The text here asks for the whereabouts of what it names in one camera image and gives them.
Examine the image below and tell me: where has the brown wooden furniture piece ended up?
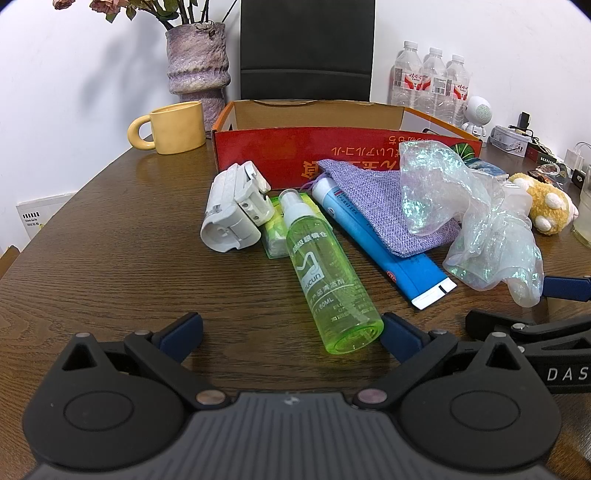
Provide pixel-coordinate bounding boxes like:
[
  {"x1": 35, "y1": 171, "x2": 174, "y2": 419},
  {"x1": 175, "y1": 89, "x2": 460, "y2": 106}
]
[{"x1": 0, "y1": 244, "x2": 21, "y2": 278}]

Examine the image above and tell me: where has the white robot figure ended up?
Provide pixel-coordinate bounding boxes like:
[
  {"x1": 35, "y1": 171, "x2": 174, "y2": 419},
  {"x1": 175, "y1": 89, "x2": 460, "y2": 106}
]
[{"x1": 462, "y1": 95, "x2": 494, "y2": 139}]

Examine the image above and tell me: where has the white rectangular device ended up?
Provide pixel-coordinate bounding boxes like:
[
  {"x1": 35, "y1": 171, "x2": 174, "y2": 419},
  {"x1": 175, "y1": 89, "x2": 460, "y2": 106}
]
[{"x1": 489, "y1": 124, "x2": 532, "y2": 154}]

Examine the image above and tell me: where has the green spray bottle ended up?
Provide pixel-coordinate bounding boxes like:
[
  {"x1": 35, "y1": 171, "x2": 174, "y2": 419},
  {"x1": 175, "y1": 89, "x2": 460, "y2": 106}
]
[{"x1": 278, "y1": 188, "x2": 385, "y2": 355}]

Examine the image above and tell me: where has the yellow mug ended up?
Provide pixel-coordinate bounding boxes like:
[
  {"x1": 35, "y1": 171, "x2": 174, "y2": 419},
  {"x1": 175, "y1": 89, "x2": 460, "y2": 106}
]
[{"x1": 128, "y1": 100, "x2": 207, "y2": 155}]

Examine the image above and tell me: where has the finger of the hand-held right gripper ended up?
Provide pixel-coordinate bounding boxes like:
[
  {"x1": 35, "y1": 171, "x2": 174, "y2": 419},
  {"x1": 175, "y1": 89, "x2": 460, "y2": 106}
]
[
  {"x1": 465, "y1": 309, "x2": 591, "y2": 354},
  {"x1": 542, "y1": 274, "x2": 591, "y2": 304}
]

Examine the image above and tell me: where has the white folding plastic device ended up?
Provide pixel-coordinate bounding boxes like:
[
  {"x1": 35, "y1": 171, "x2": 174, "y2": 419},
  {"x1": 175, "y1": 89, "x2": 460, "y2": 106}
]
[{"x1": 200, "y1": 161, "x2": 273, "y2": 254}]

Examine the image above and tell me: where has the green tissue packet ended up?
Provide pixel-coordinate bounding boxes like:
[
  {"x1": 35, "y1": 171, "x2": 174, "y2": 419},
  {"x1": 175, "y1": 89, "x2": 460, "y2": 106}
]
[{"x1": 261, "y1": 193, "x2": 312, "y2": 259}]

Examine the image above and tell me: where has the dried rose bouquet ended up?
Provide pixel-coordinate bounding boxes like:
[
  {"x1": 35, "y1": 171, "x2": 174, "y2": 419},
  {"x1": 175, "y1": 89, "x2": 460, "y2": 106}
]
[{"x1": 52, "y1": 0, "x2": 242, "y2": 31}]

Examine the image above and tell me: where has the red cardboard box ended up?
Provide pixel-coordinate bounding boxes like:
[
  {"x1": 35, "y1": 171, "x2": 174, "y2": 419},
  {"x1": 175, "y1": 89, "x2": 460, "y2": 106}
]
[{"x1": 211, "y1": 99, "x2": 485, "y2": 192}]

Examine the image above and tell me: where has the black chair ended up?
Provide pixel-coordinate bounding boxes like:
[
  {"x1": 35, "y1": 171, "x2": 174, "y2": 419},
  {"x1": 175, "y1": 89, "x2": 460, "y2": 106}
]
[{"x1": 240, "y1": 0, "x2": 376, "y2": 103}]

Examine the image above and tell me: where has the iridescent plastic bag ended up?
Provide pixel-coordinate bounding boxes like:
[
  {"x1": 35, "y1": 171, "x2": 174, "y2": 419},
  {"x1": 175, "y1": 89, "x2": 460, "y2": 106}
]
[{"x1": 398, "y1": 141, "x2": 546, "y2": 309}]

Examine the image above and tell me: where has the yellow white plush toy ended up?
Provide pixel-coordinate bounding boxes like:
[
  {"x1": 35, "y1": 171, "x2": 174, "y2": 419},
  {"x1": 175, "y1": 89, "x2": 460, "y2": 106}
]
[{"x1": 508, "y1": 172, "x2": 579, "y2": 236}]

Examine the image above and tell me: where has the purple ceramic vase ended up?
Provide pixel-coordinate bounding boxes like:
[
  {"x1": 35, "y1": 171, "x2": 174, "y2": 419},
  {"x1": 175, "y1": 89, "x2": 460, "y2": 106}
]
[{"x1": 165, "y1": 22, "x2": 232, "y2": 132}]

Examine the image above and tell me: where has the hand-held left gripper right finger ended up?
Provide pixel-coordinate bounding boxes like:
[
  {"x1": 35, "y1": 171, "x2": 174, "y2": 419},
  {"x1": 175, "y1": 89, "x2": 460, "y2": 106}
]
[{"x1": 352, "y1": 312, "x2": 539, "y2": 411}]

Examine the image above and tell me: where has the purple woven pouch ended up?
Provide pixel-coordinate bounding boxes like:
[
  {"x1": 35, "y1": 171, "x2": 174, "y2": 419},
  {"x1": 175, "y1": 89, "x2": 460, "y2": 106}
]
[{"x1": 300, "y1": 158, "x2": 462, "y2": 257}]

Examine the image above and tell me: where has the blue tube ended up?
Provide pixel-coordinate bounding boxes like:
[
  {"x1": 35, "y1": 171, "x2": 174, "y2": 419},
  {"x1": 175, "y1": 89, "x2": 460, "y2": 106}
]
[{"x1": 311, "y1": 176, "x2": 458, "y2": 310}]

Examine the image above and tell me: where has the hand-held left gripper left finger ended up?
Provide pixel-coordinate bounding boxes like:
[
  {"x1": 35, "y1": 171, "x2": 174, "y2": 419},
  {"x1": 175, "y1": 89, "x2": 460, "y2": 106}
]
[{"x1": 59, "y1": 312, "x2": 229, "y2": 411}]

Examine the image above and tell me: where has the glossy snack wrapper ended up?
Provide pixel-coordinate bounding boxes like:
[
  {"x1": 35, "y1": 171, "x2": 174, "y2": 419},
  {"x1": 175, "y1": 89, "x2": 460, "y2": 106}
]
[{"x1": 531, "y1": 167, "x2": 573, "y2": 186}]

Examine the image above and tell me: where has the wet wipes pack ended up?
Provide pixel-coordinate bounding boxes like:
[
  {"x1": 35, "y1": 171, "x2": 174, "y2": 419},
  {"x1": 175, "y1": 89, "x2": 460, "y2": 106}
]
[{"x1": 464, "y1": 158, "x2": 509, "y2": 181}]

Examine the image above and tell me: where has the glass cup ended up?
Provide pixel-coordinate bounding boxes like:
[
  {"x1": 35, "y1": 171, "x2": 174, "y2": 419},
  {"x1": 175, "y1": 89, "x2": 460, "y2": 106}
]
[{"x1": 573, "y1": 173, "x2": 591, "y2": 250}]

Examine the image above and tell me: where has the clear water bottle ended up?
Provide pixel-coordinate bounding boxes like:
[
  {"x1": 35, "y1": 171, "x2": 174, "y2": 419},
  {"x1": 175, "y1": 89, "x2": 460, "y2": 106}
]
[
  {"x1": 444, "y1": 54, "x2": 472, "y2": 128},
  {"x1": 421, "y1": 46, "x2": 448, "y2": 121},
  {"x1": 390, "y1": 41, "x2": 424, "y2": 108}
]

